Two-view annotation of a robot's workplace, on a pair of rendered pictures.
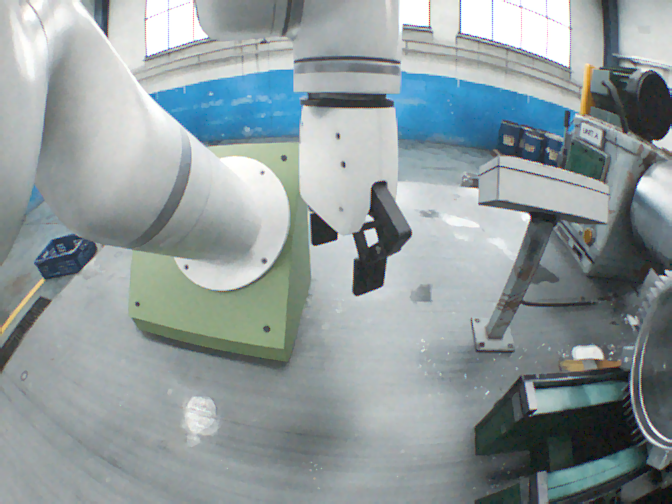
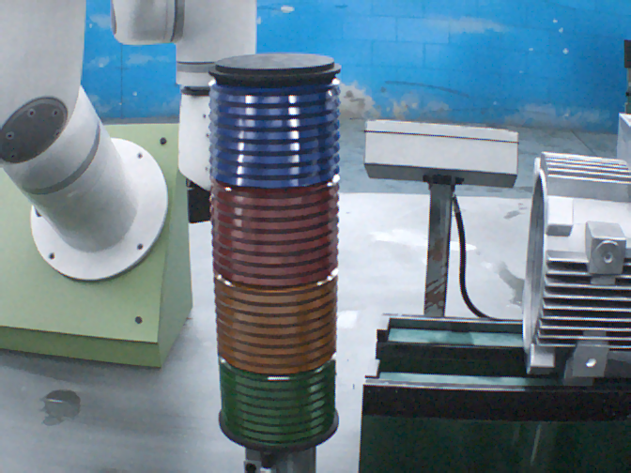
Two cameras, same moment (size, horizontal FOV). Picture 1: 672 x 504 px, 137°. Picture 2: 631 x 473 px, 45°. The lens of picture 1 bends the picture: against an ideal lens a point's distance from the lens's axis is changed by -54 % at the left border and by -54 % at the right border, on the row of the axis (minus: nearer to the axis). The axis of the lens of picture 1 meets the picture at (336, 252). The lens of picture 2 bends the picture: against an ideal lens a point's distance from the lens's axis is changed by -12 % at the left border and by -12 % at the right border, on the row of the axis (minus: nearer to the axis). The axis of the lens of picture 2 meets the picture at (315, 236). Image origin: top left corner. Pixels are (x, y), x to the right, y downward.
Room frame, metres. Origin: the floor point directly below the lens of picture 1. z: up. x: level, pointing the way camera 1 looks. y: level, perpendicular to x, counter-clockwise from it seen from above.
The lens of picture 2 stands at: (-0.63, -0.09, 1.27)
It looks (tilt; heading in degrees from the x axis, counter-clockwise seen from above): 20 degrees down; 358
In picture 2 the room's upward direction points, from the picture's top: straight up
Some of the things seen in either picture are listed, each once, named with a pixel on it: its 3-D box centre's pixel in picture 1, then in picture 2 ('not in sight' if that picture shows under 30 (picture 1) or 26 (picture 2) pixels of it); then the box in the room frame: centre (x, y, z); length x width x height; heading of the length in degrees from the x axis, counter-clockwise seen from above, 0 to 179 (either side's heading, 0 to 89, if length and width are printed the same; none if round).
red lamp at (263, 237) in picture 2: not in sight; (274, 218); (-0.25, -0.08, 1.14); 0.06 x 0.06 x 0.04
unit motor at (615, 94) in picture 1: (612, 130); not in sight; (0.57, -0.76, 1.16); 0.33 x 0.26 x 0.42; 169
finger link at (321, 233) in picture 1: (319, 212); (196, 190); (0.29, 0.02, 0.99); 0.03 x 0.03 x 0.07; 27
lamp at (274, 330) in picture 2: not in sight; (275, 307); (-0.25, -0.08, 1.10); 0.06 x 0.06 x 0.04
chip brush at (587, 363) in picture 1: (601, 369); not in sight; (0.14, -0.45, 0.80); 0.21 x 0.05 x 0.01; 79
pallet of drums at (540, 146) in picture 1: (529, 147); not in sight; (4.39, -3.43, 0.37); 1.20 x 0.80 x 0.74; 80
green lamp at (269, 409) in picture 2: not in sight; (277, 386); (-0.25, -0.08, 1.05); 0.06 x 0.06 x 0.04
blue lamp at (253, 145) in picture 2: not in sight; (273, 124); (-0.25, -0.08, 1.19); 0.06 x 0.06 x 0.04
